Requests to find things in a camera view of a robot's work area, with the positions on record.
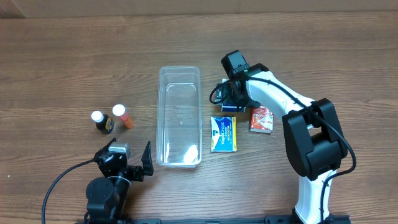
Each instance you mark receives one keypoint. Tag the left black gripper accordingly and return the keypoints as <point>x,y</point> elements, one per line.
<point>125,169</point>

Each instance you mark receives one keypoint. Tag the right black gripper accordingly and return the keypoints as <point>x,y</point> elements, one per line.
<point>229,94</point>

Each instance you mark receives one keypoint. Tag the white blue plaster box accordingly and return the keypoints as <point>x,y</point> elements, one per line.
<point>227,105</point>

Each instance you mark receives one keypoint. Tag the red white medicine box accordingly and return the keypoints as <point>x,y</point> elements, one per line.
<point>262,120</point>

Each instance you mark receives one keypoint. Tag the blue yellow lozenge box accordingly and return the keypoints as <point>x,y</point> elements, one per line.
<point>223,134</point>

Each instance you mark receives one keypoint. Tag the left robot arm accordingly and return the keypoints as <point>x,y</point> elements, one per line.
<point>107,194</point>

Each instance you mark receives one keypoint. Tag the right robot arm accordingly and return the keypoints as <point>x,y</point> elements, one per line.
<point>314,141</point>

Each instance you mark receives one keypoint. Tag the clear plastic container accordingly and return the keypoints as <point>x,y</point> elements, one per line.
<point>179,118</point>

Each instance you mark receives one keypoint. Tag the dark syrup bottle white cap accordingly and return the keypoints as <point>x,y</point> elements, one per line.
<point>103,122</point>

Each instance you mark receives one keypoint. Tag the orange tablet tube white cap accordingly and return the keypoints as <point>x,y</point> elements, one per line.
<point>120,111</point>

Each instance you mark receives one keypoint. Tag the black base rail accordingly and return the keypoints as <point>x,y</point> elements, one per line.
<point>211,221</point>

